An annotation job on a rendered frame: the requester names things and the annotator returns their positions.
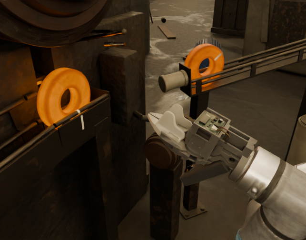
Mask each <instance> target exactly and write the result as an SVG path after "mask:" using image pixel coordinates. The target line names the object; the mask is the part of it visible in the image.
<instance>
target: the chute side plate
mask: <svg viewBox="0 0 306 240"><path fill-rule="evenodd" d="M81 115H82V116H83V123H84V129H82V123H81ZM106 117H108V122H109V125H110V124H111V113H110V101H109V98H106V99H104V100H103V101H101V102H100V103H98V104H96V105H94V106H93V107H91V108H89V109H88V110H86V111H84V112H83V113H81V114H80V115H78V116H76V117H74V118H73V119H71V120H70V121H68V122H66V123H65V124H63V125H61V126H59V127H58V130H57V129H55V130H54V131H52V132H51V133H50V134H49V135H47V136H46V137H44V138H43V139H42V140H40V141H39V142H38V143H36V144H35V145H34V146H32V147H31V148H30V149H28V150H27V151H26V152H24V153H23V154H21V155H20V156H19V157H17V158H16V159H15V160H14V161H12V162H11V163H10V164H8V165H7V166H6V167H4V168H3V169H2V170H0V214H1V213H2V212H4V210H5V209H7V208H8V207H9V206H10V205H11V204H12V203H14V202H15V201H16V200H17V199H18V198H19V197H20V196H22V195H23V194H24V193H25V192H26V191H27V190H28V189H30V188H31V187H32V186H33V185H34V184H35V183H36V182H38V181H39V180H40V179H41V178H42V177H43V176H45V175H46V174H47V173H48V172H49V171H50V170H51V169H53V168H54V167H55V166H56V165H57V164H58V163H60V162H61V161H62V160H63V159H64V158H65V157H67V156H68V155H69V154H71V153H72V152H73V151H75V150H76V149H77V148H79V147H80V146H82V145H83V144H84V143H86V142H87V141H88V140H90V139H91V138H93V137H94V136H95V129H94V126H95V125H96V124H98V123H99V122H101V121H102V120H104V119H105V118H106Z"/></svg>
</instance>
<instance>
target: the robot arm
mask: <svg viewBox="0 0 306 240"><path fill-rule="evenodd" d="M211 112H212V113H214V114H216V115H218V116H220V117H221V118H223V120H222V119H220V118H218V117H216V116H214V115H213V114H211ZM148 119H149V121H150V123H151V125H152V127H153V129H154V130H155V132H156V133H157V134H158V135H159V137H160V139H161V140H162V141H163V142H164V143H165V145H166V146H167V147H168V148H169V149H170V150H171V151H173V152H174V153H175V154H177V155H179V156H181V157H183V158H185V159H186V160H190V161H192V162H195V163H194V164H192V165H189V166H187V167H186V169H185V170H184V172H183V173H182V175H181V176H180V180H181V181H182V183H183V184H184V185H185V186H188V185H192V184H195V183H198V182H201V181H204V180H207V179H210V178H213V177H216V176H219V175H222V174H225V173H228V172H229V171H230V169H231V172H230V174H229V176H228V178H229V179H231V180H232V181H235V183H234V187H235V188H236V189H238V190H239V191H241V192H242V193H244V194H246V195H247V196H248V203H247V209H246V216H245V223H244V226H243V227H242V228H240V229H239V230H238V232H237V235H236V240H304V239H305V238H306V162H304V163H301V164H297V165H295V166H292V165H291V164H289V163H287V162H285V161H283V160H282V159H280V158H279V157H278V156H276V155H274V154H272V153H271V152H269V151H267V150H265V149H264V148H262V147H260V146H259V147H256V148H255V150H254V146H255V144H256V143H257V140H256V139H254V138H252V137H250V136H248V135H246V134H245V133H243V132H241V131H239V130H238V129H236V128H234V127H232V126H231V125H229V123H230V122H231V120H230V119H228V118H226V117H224V116H223V115H221V114H219V113H217V112H215V111H214V110H212V109H210V108H208V107H207V109H206V110H204V111H203V112H202V113H201V114H200V116H199V117H198V118H197V119H196V120H195V121H194V122H193V124H192V122H191V121H189V120H187V119H186V118H185V117H184V115H183V108H182V106H180V105H179V104H174V105H173V106H172V107H171V108H170V109H169V110H168V111H166V112H165V113H164V114H163V115H162V114H158V113H152V112H150V113H149V114H148ZM185 137H186V140H185V141H183V140H182V139H184V138H185Z"/></svg>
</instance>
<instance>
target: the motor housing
mask: <svg viewBox="0 0 306 240"><path fill-rule="evenodd" d="M144 153H145V156H146V158H147V160H148V161H149V177H150V236H151V237H153V238H155V239H157V240H174V239H175V238H176V236H177V234H178V228H179V213H180V199H181V184H182V181H181V180H180V176H181V175H182V170H183V159H182V158H181V156H179V155H177V154H175V153H174V152H173V151H171V150H170V149H169V148H168V147H167V146H166V145H165V143H164V142H163V141H162V140H161V139H160V137H159V135H158V134H157V133H156V132H154V133H153V134H152V135H151V136H150V137H149V138H148V139H147V140H146V142H145V144H144Z"/></svg>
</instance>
